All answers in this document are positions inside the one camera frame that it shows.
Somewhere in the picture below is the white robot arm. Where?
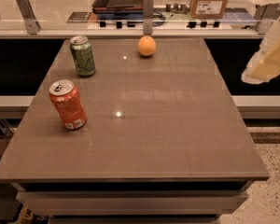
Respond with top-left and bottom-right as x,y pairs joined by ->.
241,0 -> 280,84

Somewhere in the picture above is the green soda can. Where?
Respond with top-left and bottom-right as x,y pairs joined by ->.
70,36 -> 95,77

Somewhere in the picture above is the middle metal railing bracket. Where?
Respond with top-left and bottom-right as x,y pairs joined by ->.
143,0 -> 154,35

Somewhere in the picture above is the left metal railing bracket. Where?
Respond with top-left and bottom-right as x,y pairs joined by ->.
16,0 -> 41,35

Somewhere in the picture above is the grey table drawer front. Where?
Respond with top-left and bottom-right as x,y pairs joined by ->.
17,190 -> 248,216

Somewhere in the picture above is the cardboard box with label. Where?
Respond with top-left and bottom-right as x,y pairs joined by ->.
190,0 -> 228,19

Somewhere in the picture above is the metal railing bracket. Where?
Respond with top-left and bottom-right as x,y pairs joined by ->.
16,0 -> 41,35
143,0 -> 154,35
254,4 -> 279,35

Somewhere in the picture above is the orange soda can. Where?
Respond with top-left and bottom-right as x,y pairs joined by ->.
49,79 -> 87,130

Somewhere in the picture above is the orange fruit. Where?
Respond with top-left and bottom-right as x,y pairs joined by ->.
138,35 -> 156,56

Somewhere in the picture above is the right metal railing bracket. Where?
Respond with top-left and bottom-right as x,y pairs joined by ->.
254,4 -> 279,35

